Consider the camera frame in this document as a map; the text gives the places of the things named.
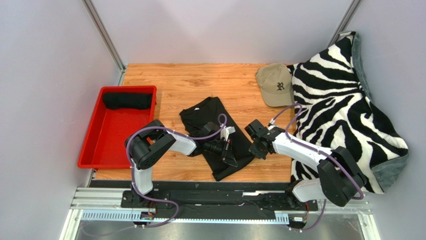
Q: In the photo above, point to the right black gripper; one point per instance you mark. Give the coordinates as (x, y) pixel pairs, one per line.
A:
(254, 128)

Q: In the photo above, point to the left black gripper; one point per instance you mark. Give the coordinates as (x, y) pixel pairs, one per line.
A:
(226, 154)

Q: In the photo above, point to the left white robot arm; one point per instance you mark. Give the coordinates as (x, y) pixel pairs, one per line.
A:
(146, 146)

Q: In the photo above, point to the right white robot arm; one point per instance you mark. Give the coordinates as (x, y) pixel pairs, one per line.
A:
(339, 177)

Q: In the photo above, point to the beige baseball cap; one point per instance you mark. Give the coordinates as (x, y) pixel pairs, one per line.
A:
(275, 83)

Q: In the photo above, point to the zebra print blanket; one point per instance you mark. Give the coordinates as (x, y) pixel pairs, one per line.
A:
(336, 109)

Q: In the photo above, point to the red plastic tray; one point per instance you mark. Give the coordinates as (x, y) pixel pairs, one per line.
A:
(104, 143)

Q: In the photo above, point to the rolled black t-shirt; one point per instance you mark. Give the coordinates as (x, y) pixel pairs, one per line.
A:
(127, 100)

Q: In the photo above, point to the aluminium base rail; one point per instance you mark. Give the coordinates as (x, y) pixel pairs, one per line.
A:
(96, 214)

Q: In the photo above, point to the right aluminium frame post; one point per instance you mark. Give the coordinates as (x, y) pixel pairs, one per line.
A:
(346, 19)

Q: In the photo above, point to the aluminium frame post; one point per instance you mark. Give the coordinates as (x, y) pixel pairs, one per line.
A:
(346, 19)
(97, 20)

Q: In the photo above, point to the left aluminium frame post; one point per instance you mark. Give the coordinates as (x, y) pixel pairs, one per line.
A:
(97, 20)

